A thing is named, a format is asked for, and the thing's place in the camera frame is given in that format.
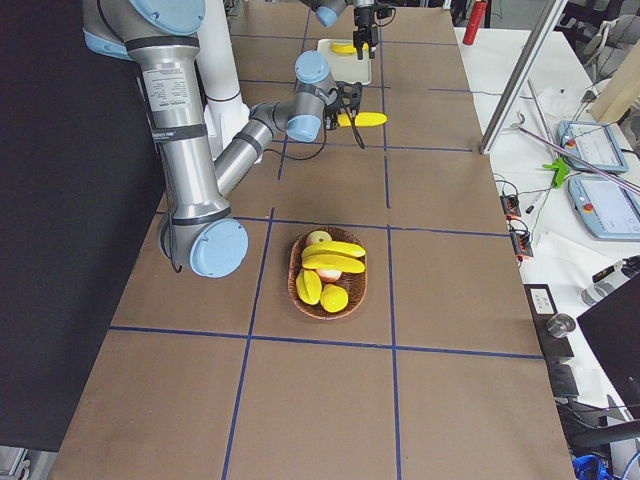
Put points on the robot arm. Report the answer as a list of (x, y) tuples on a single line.
[(328, 11), (207, 138)]

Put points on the white bear tray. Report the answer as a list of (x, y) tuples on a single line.
[(346, 68)]

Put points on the red fire extinguisher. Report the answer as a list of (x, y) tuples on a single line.
[(476, 17)]

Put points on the teach pendant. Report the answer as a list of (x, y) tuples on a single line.
[(594, 143), (608, 211)]

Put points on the yellow lemon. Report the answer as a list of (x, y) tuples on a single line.
[(334, 298)]

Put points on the aluminium frame post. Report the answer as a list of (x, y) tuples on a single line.
[(544, 26)]

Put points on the lower teach pendant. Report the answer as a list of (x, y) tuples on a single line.
[(608, 211)]

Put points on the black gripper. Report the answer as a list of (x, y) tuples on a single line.
[(332, 121), (361, 18)]

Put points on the brown wicker basket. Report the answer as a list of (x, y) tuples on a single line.
[(354, 284)]

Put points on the yellow starfruit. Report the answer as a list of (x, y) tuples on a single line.
[(309, 286)]

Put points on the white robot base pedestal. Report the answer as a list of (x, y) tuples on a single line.
[(225, 112)]

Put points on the metal cylinder weight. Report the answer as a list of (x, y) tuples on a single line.
[(560, 325)]

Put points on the upper teach pendant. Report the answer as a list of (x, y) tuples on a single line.
[(594, 143)]

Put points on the green plastic clamp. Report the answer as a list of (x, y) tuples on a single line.
[(561, 171)]

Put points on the black monitor corner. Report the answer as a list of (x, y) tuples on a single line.
[(611, 329)]

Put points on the pink peach apple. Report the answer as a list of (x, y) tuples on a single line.
[(329, 275)]

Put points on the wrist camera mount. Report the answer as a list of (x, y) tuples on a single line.
[(384, 15), (350, 94)]

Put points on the yellow banana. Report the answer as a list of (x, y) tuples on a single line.
[(334, 262), (334, 247), (343, 48), (361, 120)]

